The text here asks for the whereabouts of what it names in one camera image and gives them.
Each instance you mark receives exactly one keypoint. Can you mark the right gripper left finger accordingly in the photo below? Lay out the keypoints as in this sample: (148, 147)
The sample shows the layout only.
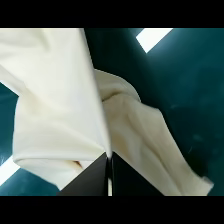
(93, 181)

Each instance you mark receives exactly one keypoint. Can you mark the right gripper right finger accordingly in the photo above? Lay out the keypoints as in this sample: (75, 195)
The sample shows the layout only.
(128, 181)

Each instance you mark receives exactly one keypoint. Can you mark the cream shirt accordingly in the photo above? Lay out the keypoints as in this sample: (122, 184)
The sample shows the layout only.
(56, 100)

